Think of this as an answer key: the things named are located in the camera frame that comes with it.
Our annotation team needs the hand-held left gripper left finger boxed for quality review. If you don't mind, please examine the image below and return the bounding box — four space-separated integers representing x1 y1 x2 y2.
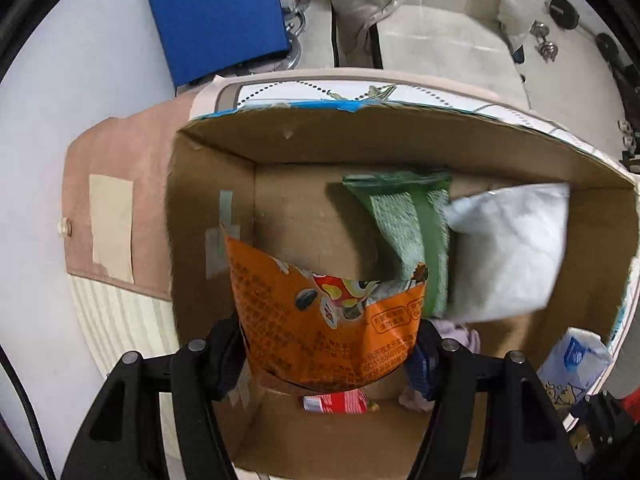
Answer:
60 311 251 480

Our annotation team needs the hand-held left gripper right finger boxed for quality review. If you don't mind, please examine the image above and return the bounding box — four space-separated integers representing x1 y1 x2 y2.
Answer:
404 319 584 480

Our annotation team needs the cardboard box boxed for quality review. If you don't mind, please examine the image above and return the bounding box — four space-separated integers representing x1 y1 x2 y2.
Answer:
166 101 640 479
62 74 640 431

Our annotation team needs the orange snack bag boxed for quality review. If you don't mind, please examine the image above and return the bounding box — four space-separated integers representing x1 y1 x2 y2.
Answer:
224 236 429 394

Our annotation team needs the red snack packet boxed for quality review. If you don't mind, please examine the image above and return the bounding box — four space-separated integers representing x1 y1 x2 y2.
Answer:
301 389 381 415

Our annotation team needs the green snack bag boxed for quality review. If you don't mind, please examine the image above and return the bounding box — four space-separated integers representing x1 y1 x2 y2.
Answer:
342 170 453 318

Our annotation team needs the white plastic bag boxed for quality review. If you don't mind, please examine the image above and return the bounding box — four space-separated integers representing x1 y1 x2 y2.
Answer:
443 182 572 323

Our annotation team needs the blue and white tissue pack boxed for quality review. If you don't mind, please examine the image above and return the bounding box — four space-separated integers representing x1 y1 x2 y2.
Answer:
537 327 614 407

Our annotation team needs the open cardboard box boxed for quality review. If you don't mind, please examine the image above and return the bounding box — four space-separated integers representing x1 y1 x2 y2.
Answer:
62 74 640 431

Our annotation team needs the small metal dumbbell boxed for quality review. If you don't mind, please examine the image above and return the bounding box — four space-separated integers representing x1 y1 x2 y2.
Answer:
530 21 561 62

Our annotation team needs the blue folder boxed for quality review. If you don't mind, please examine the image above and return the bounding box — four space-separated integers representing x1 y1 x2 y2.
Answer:
140 0 291 89

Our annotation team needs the black cable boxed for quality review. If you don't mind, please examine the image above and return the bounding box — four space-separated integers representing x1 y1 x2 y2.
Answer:
0 345 56 480

